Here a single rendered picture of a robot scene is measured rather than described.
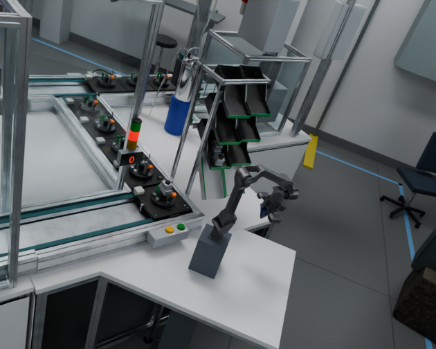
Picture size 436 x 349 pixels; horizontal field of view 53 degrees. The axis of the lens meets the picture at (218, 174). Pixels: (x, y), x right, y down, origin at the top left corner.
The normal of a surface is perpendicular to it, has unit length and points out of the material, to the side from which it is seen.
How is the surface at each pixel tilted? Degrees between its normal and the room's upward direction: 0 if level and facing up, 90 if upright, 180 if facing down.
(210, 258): 90
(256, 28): 90
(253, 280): 0
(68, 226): 0
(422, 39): 90
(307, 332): 0
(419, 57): 90
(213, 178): 45
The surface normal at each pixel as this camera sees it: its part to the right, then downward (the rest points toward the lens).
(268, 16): -0.77, 0.14
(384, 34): -0.26, 0.47
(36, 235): 0.29, -0.79
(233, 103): 0.44, -0.47
